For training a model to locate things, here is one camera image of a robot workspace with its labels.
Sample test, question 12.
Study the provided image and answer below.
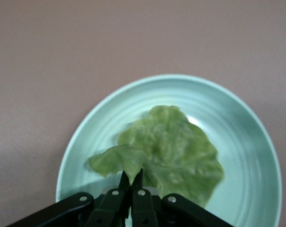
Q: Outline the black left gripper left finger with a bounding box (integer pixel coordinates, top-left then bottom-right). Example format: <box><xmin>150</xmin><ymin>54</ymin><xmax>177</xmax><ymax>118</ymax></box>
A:
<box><xmin>5</xmin><ymin>170</ymin><xmax>131</xmax><ymax>227</ymax></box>

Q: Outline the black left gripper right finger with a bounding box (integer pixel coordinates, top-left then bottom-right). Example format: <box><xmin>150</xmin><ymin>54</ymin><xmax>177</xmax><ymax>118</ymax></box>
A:
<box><xmin>132</xmin><ymin>168</ymin><xmax>233</xmax><ymax>227</ymax></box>

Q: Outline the green lettuce leaf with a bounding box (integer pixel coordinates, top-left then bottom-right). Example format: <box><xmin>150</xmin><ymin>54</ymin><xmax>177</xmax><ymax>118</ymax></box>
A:
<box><xmin>88</xmin><ymin>105</ymin><xmax>225</xmax><ymax>209</ymax></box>

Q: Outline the mint green plate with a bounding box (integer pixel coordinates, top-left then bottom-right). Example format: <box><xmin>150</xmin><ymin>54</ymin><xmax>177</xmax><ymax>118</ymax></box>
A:
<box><xmin>55</xmin><ymin>74</ymin><xmax>283</xmax><ymax>227</ymax></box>

